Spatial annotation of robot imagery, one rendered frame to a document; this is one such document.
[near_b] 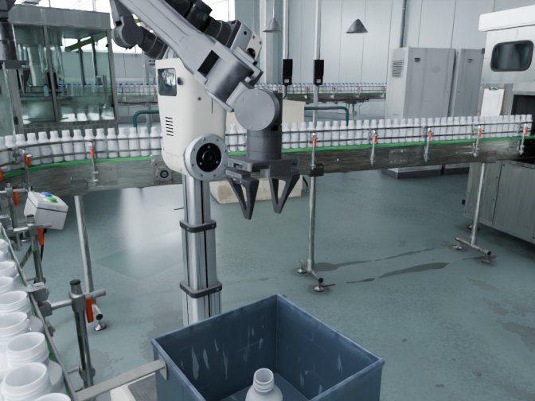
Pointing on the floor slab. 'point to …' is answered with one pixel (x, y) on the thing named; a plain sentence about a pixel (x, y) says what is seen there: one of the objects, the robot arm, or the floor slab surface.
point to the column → (266, 43)
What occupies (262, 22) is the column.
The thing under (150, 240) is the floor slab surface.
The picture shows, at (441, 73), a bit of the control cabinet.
